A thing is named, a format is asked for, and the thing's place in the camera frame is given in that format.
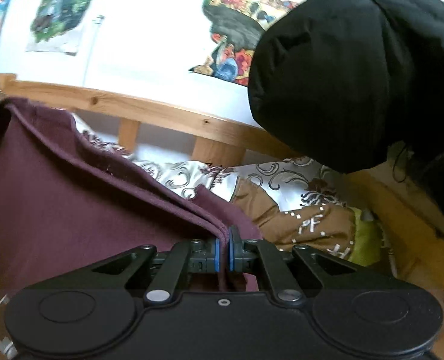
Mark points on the wooden bed frame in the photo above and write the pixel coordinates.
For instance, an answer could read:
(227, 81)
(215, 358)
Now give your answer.
(404, 209)

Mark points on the black puffy jacket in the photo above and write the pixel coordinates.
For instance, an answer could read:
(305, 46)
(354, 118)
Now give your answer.
(343, 80)

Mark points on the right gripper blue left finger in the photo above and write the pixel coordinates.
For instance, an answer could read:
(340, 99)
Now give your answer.
(197, 256)

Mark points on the maroon long sleeve shirt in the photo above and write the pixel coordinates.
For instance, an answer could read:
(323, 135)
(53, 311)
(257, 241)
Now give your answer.
(64, 204)

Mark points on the lime green cloth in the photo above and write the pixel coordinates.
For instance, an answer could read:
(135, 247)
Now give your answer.
(368, 239)

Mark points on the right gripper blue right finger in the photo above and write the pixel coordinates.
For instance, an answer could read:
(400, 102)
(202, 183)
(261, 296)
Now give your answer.
(244, 254)

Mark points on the anime girl poster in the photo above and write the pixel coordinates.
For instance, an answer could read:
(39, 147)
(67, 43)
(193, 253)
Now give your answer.
(58, 26)

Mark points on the white floral bed sheet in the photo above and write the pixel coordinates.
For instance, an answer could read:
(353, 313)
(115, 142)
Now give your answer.
(292, 183)

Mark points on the brown PF patterned blanket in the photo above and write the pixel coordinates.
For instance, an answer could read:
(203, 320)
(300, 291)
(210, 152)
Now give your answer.
(320, 226)

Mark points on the colourful mushroom poster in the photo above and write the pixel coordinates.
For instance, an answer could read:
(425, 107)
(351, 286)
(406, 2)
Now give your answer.
(236, 26)

